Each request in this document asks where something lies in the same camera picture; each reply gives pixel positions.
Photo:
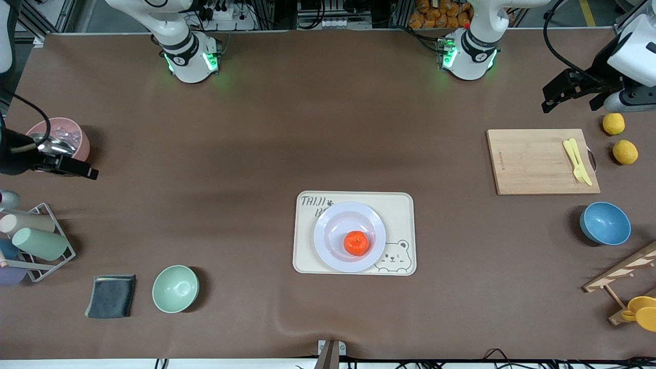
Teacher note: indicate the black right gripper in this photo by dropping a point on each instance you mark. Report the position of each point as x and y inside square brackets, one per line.
[15, 151]

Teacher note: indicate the dark grey folded cloth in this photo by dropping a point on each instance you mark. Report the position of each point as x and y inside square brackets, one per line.
[110, 297]

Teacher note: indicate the white power strip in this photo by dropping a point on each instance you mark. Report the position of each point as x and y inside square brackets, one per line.
[230, 20]

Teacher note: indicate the yellow plastic knife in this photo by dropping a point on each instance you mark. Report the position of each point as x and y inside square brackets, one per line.
[588, 179]

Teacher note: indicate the wooden mug rack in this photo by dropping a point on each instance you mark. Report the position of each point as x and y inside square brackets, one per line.
[622, 269]

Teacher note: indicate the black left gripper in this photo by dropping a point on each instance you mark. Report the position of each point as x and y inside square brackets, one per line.
[600, 70]

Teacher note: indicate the orange fruit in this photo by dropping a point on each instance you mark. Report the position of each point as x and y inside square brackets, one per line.
[356, 243]

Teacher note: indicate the mint green cup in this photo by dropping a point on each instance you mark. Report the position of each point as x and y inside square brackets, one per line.
[41, 244]

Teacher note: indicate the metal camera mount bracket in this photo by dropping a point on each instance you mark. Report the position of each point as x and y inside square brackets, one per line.
[330, 353]

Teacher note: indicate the clear ice cubes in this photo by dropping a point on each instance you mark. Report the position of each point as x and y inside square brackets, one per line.
[69, 134]

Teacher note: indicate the purple cup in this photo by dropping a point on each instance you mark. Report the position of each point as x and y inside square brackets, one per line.
[10, 275]

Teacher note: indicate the wooden cutting board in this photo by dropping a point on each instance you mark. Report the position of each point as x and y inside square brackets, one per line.
[538, 164]

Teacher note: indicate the beige cup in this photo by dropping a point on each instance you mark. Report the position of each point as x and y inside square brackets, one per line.
[31, 223]

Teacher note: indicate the yellow mug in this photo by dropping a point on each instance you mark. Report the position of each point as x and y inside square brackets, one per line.
[644, 312]

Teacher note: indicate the mint green bowl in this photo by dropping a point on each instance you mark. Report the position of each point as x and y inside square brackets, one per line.
[175, 289]

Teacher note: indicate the blue bowl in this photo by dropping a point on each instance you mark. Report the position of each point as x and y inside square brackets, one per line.
[606, 223]

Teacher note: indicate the silver metal scoop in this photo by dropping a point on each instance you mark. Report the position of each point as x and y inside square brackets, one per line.
[59, 146]

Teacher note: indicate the aluminium frame profile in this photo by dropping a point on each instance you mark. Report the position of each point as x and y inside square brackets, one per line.
[629, 20]
[46, 20]

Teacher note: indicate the blue cup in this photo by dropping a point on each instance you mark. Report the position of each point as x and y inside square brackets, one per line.
[7, 249]

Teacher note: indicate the lavender round plate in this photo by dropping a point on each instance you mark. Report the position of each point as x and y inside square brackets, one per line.
[333, 230]

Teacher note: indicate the brown bread rolls pile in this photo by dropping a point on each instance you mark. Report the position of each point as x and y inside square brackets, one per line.
[441, 13]

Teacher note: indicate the yellow plastic fork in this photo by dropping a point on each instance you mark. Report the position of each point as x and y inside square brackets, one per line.
[570, 154]

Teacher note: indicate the cream bear print tray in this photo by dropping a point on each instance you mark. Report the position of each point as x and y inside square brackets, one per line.
[400, 215]

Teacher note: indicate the yellow lemon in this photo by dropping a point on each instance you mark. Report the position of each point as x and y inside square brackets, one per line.
[613, 123]
[625, 152]

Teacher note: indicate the pink bowl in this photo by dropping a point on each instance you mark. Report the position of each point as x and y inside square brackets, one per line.
[84, 146]

